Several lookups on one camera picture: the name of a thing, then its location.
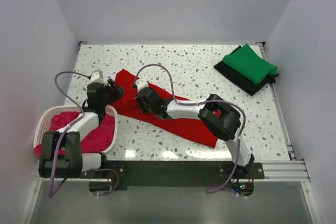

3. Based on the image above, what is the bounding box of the red t shirt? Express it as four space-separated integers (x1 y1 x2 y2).
112 69 217 148

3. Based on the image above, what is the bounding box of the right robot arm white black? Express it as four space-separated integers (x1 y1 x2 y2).
135 87 255 178

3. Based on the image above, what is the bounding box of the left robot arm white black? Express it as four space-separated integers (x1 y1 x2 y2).
38 78 124 179

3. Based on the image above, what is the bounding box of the white perforated laundry basket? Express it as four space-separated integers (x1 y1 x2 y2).
33 105 118 157

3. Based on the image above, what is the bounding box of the magenta t shirt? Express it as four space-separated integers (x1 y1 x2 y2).
34 111 115 157

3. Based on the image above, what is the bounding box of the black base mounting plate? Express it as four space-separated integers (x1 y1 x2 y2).
80 161 265 196

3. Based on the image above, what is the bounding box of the folded black t shirt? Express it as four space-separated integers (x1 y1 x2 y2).
214 46 279 95

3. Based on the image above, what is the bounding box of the folded green t shirt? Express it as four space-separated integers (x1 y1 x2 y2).
223 44 279 84

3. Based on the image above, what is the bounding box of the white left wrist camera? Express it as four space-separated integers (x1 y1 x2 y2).
89 70 105 84

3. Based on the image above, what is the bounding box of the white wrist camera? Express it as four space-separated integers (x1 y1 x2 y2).
132 78 149 92
89 70 105 84

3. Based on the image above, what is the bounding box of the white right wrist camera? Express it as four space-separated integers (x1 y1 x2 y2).
132 78 149 92

